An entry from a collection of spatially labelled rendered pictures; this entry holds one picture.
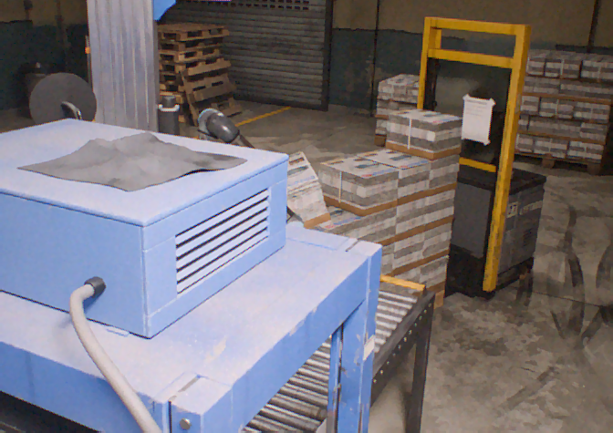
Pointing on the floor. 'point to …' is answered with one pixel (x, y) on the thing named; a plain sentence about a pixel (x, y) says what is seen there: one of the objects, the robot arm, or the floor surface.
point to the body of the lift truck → (515, 259)
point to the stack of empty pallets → (185, 58)
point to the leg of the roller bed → (419, 379)
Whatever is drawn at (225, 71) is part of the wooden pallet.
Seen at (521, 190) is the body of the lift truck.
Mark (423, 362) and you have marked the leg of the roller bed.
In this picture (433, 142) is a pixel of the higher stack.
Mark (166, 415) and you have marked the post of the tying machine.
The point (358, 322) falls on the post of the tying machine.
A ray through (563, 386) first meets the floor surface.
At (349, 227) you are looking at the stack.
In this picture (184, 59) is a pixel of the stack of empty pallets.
